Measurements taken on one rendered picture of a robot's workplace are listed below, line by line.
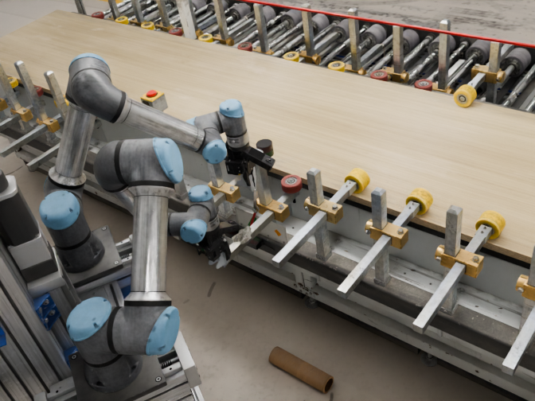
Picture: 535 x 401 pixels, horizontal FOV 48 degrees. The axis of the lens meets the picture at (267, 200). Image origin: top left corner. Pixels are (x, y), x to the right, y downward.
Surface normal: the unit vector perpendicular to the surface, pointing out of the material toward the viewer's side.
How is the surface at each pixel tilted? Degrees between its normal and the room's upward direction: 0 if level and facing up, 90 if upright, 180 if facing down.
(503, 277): 90
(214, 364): 0
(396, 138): 0
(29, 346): 90
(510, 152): 0
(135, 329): 41
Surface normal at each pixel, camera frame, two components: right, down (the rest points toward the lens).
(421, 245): -0.61, 0.57
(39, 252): 0.40, 0.54
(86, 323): -0.27, -0.76
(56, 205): -0.11, -0.68
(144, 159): -0.20, -0.15
